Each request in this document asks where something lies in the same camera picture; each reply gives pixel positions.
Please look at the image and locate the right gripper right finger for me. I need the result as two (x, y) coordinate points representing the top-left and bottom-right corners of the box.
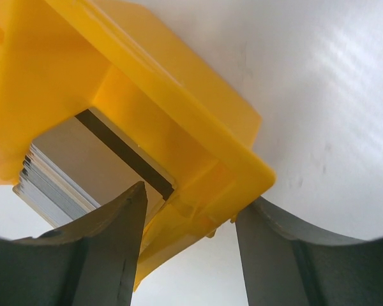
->
(236, 198), (383, 305)

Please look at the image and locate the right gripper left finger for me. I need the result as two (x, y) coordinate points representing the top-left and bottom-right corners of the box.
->
(0, 182), (147, 305)

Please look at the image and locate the stack of silver cards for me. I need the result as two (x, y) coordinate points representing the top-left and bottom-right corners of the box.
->
(13, 108), (174, 228)

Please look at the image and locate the yellow plastic bin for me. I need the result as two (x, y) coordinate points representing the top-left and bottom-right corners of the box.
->
(0, 1), (276, 284)

